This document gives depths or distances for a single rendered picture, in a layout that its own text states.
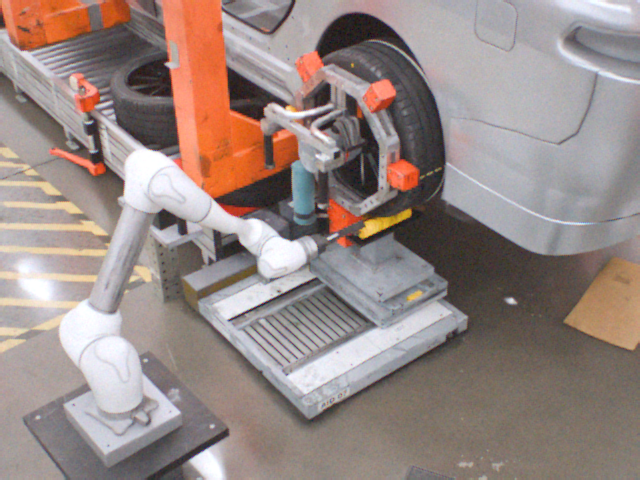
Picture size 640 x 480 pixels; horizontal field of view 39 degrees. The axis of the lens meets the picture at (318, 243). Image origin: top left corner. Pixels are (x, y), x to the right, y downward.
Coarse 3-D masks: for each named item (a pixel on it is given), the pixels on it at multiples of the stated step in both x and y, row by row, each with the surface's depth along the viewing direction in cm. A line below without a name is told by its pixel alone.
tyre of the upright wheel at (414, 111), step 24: (360, 48) 328; (384, 48) 326; (408, 48) 327; (360, 72) 322; (384, 72) 315; (408, 72) 318; (408, 96) 314; (432, 96) 318; (408, 120) 312; (432, 120) 317; (408, 144) 315; (432, 144) 319; (432, 168) 323; (408, 192) 326; (432, 192) 338; (384, 216) 345
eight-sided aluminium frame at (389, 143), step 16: (320, 80) 330; (336, 80) 322; (352, 80) 321; (304, 96) 343; (368, 112) 313; (384, 112) 315; (384, 128) 316; (384, 144) 312; (384, 160) 316; (384, 176) 320; (336, 192) 351; (352, 192) 351; (384, 192) 323; (352, 208) 344; (368, 208) 336
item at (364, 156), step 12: (324, 96) 351; (360, 108) 334; (360, 120) 344; (360, 132) 347; (372, 132) 334; (396, 132) 319; (372, 144) 337; (360, 156) 366; (372, 156) 340; (336, 168) 360; (348, 168) 362; (360, 168) 363; (372, 168) 365; (348, 180) 358; (360, 180) 359; (372, 180) 359; (360, 192) 352; (372, 192) 350
